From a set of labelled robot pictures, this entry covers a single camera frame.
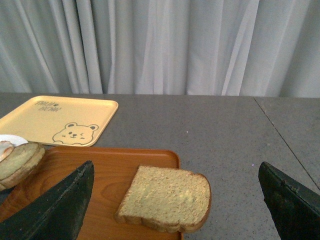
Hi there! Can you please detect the grey curtain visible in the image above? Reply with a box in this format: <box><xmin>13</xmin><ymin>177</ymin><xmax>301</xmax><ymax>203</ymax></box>
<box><xmin>0</xmin><ymin>0</ymin><xmax>320</xmax><ymax>98</ymax></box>

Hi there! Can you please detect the white plate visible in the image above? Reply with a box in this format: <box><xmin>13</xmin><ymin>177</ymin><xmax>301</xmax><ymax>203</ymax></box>
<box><xmin>0</xmin><ymin>134</ymin><xmax>28</xmax><ymax>147</ymax></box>

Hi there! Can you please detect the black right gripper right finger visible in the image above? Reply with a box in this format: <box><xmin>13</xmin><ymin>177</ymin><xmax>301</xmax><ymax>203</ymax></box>
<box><xmin>258</xmin><ymin>161</ymin><xmax>320</xmax><ymax>240</ymax></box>

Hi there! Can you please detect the bread slice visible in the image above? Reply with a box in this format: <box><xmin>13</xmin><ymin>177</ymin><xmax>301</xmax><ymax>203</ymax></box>
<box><xmin>114</xmin><ymin>165</ymin><xmax>212</xmax><ymax>233</ymax></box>
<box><xmin>0</xmin><ymin>142</ymin><xmax>46</xmax><ymax>191</ymax></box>

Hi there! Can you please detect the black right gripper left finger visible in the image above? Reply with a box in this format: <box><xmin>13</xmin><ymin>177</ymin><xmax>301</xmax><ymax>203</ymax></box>
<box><xmin>0</xmin><ymin>160</ymin><xmax>95</xmax><ymax>240</ymax></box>

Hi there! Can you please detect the fried egg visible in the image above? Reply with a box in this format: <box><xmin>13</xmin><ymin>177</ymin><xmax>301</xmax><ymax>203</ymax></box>
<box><xmin>0</xmin><ymin>140</ymin><xmax>15</xmax><ymax>162</ymax></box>

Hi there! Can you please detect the brown wooden tray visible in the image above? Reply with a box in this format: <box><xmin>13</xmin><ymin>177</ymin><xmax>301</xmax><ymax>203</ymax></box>
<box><xmin>0</xmin><ymin>146</ymin><xmax>184</xmax><ymax>240</ymax></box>

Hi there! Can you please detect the yellow bear tray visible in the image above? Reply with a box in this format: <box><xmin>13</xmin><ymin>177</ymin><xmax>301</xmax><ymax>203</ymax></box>
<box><xmin>0</xmin><ymin>95</ymin><xmax>119</xmax><ymax>147</ymax></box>

